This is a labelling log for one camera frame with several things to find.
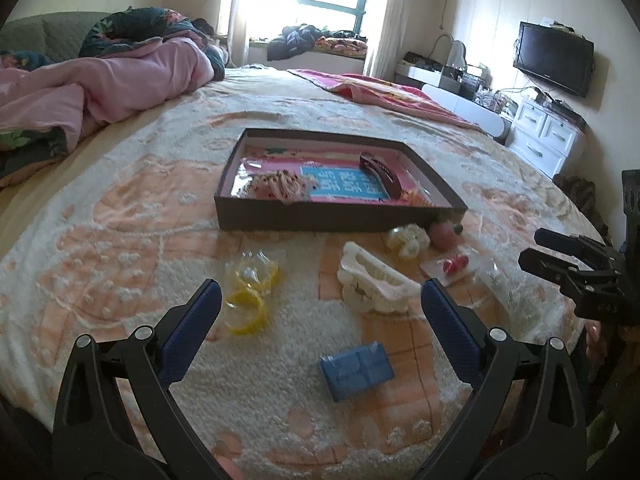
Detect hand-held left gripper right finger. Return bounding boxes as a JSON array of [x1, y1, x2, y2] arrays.
[[420, 277, 588, 480]]

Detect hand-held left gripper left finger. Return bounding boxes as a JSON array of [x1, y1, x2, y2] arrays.
[[50, 277, 236, 480]]

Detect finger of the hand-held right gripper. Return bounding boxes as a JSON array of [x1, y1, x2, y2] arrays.
[[518, 249, 626, 319], [534, 228, 626, 263]]

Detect red cherry earrings packet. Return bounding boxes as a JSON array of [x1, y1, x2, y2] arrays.
[[419, 252, 493, 286]]

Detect yellow bracelets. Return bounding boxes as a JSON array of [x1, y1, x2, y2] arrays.
[[222, 251, 281, 336]]

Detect large white hair claw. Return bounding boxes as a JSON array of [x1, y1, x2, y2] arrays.
[[336, 241, 423, 315]]

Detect pink strawberry hair clip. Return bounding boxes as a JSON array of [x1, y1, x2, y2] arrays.
[[427, 220, 463, 251]]

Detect small cream hair claw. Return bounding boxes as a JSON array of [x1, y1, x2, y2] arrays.
[[387, 224, 432, 262]]

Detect small blue box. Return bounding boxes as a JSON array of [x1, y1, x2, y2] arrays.
[[319, 342, 396, 403]]

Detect dark shallow cardboard box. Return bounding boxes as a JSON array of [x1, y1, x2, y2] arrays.
[[214, 128, 469, 234]]

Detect person's right hand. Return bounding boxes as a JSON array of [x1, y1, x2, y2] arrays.
[[585, 322, 608, 362]]

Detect brown dark cloth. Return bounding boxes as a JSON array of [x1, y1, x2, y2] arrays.
[[551, 174, 612, 243]]

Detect white drawer cabinet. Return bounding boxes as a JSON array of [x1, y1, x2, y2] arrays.
[[505, 96, 587, 181]]

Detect white rounded bed footboard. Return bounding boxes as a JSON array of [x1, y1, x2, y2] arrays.
[[421, 82, 514, 145]]

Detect dark red hair claw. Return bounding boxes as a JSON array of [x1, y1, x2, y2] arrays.
[[359, 152, 405, 202]]

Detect black flat television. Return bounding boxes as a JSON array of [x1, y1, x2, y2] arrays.
[[512, 21, 596, 99]]

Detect blue printed card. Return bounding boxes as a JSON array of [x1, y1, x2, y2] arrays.
[[298, 162, 392, 203]]

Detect white cluttered desk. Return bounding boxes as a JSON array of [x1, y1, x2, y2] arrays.
[[394, 50, 493, 102]]

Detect pink red printed blanket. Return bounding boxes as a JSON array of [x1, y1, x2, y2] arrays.
[[287, 67, 490, 134]]

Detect pink quilt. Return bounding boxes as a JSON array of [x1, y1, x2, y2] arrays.
[[0, 35, 226, 153]]

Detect white curtain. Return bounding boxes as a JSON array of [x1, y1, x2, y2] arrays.
[[362, 0, 410, 81], [226, 0, 257, 68]]

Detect folded colourful blankets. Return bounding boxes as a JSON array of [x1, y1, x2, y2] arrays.
[[314, 31, 369, 57]]

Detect dark clothes pile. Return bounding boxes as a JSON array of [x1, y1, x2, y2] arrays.
[[266, 23, 322, 62]]

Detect dark floral blanket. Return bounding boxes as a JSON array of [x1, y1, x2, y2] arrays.
[[77, 7, 227, 81]]

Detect green padded headboard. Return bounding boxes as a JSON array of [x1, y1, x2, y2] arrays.
[[0, 11, 112, 61]]

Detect orange spiral hair tie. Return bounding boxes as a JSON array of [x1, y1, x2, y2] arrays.
[[400, 189, 435, 209]]

